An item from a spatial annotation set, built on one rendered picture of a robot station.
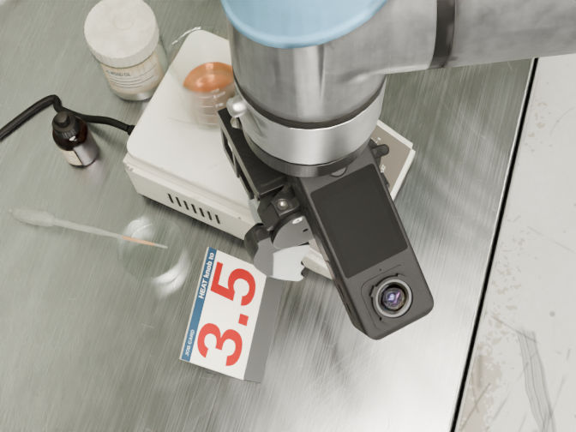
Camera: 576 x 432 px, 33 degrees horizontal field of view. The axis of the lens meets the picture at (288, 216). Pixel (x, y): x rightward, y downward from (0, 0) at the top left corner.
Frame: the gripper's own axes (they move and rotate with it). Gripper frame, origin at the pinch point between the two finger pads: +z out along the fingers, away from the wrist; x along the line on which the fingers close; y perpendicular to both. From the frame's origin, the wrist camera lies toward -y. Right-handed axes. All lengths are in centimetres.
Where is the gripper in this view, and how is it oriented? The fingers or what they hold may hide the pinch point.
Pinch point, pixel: (317, 267)
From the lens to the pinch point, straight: 68.0
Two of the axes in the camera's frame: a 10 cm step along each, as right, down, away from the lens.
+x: -9.1, 3.9, -1.6
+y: -4.2, -8.4, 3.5
